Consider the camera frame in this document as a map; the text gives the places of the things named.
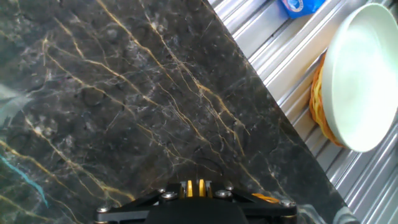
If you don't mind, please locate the pale green plate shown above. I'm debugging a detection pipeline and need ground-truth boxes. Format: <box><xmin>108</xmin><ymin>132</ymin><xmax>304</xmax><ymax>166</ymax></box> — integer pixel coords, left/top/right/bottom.
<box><xmin>321</xmin><ymin>2</ymin><xmax>398</xmax><ymax>153</ymax></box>

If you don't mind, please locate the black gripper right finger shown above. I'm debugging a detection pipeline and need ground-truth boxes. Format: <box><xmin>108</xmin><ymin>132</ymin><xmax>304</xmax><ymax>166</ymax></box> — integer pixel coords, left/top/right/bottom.
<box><xmin>205</xmin><ymin>179</ymin><xmax>298</xmax><ymax>224</ymax></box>

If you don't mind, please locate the black marble pattern mat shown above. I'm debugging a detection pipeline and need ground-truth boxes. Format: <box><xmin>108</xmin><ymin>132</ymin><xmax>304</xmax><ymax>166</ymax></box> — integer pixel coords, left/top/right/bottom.
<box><xmin>0</xmin><ymin>0</ymin><xmax>348</xmax><ymax>224</ymax></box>

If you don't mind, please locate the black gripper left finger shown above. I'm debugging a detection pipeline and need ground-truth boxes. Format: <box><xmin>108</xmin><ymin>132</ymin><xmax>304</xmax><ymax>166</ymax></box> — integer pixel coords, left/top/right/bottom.
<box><xmin>95</xmin><ymin>182</ymin><xmax>187</xmax><ymax>224</ymax></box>

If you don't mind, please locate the orange woven basket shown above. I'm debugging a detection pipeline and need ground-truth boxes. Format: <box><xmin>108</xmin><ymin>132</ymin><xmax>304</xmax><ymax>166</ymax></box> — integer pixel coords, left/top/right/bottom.
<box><xmin>308</xmin><ymin>52</ymin><xmax>346</xmax><ymax>149</ymax></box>

